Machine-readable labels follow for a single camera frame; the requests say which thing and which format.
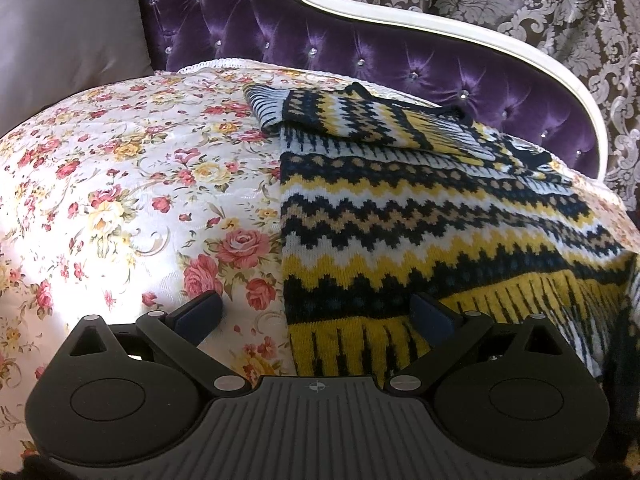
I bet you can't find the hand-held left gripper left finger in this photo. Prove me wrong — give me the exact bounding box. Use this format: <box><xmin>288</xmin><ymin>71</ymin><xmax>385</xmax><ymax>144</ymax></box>
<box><xmin>70</xmin><ymin>290</ymin><xmax>249</xmax><ymax>398</ymax></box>

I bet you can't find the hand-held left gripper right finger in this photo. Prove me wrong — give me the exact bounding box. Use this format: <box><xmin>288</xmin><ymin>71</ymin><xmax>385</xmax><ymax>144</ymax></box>
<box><xmin>384</xmin><ymin>292</ymin><xmax>562</xmax><ymax>397</ymax></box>

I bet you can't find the yellow navy patterned knit sweater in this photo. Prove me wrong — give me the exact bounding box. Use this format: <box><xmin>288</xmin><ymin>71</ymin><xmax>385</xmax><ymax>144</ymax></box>
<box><xmin>243</xmin><ymin>81</ymin><xmax>640</xmax><ymax>392</ymax></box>

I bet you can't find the floral quilted blanket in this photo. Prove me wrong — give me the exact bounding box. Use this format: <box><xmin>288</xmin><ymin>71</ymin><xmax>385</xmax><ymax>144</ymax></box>
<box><xmin>0</xmin><ymin>57</ymin><xmax>640</xmax><ymax>462</ymax></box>

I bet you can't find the grey satin cushion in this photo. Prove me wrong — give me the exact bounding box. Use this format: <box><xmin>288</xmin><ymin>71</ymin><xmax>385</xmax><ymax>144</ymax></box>
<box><xmin>0</xmin><ymin>0</ymin><xmax>156</xmax><ymax>137</ymax></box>

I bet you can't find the brown silver damask curtain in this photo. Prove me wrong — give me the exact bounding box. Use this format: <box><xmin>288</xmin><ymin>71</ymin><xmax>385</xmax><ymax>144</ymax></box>
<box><xmin>290</xmin><ymin>0</ymin><xmax>640</xmax><ymax>212</ymax></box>

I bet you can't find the purple tufted sofa white frame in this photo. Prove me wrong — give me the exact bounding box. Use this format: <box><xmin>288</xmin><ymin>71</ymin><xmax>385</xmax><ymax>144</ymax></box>
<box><xmin>136</xmin><ymin>0</ymin><xmax>609</xmax><ymax>182</ymax></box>

